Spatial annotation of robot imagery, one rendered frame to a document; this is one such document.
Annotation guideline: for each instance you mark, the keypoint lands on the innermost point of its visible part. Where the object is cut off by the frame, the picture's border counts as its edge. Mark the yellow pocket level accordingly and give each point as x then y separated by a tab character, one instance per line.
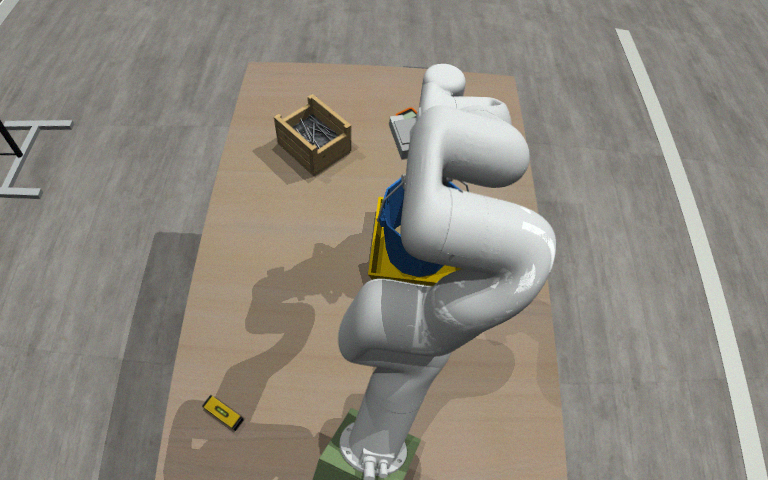
222	412

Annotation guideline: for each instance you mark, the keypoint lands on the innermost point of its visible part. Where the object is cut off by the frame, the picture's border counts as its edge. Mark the yellow shallow tray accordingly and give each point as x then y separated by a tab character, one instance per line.
380	266

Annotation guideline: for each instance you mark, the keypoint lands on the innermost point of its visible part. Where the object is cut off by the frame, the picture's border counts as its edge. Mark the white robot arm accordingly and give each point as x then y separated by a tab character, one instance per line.
398	325

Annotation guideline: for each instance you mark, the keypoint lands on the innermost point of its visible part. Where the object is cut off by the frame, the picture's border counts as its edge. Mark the wooden crate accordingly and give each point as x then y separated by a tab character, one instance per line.
303	150

